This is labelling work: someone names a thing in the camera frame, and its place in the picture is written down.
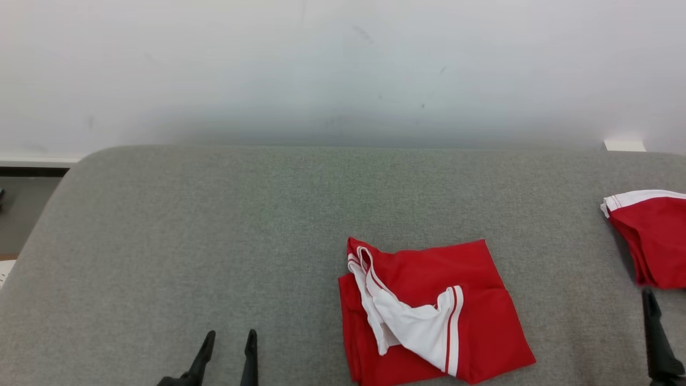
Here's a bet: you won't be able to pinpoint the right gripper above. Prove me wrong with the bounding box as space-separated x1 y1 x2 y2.
641 287 686 386

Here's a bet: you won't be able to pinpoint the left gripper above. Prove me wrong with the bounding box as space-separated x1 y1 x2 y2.
156 329 259 386

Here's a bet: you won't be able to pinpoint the red white-striped shorts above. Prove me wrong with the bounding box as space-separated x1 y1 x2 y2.
600 189 686 291

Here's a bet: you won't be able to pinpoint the red basketball jersey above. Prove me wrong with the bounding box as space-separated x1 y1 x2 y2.
337 237 537 386

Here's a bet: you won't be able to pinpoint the white block at wall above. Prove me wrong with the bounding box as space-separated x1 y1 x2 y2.
603 140 648 153

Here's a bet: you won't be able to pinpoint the white wall baseboard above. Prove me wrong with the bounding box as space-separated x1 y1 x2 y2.
0 155 84 168

